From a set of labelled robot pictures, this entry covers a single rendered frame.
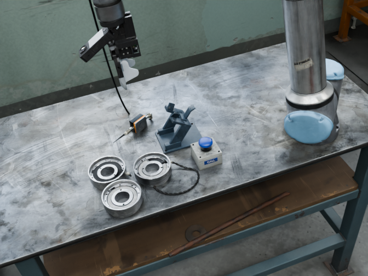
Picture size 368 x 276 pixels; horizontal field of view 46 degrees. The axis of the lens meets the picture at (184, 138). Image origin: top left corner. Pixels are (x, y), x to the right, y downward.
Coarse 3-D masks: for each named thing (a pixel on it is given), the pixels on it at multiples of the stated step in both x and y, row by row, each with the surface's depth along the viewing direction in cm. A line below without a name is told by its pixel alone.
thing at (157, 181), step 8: (152, 152) 125; (136, 160) 123; (144, 160) 125; (168, 160) 123; (136, 168) 122; (144, 168) 122; (152, 168) 125; (160, 168) 122; (168, 168) 120; (136, 176) 120; (160, 176) 118; (168, 176) 120; (144, 184) 119; (152, 184) 119; (160, 184) 120
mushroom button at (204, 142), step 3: (201, 138) 123; (204, 138) 123; (207, 138) 123; (210, 138) 123; (201, 141) 122; (204, 141) 122; (207, 141) 121; (210, 141) 122; (201, 144) 121; (204, 144) 121; (207, 144) 121; (210, 144) 121; (204, 147) 121; (207, 147) 121
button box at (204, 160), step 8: (192, 144) 125; (216, 144) 125; (192, 152) 126; (200, 152) 123; (208, 152) 122; (216, 152) 122; (200, 160) 121; (208, 160) 122; (216, 160) 123; (200, 168) 123
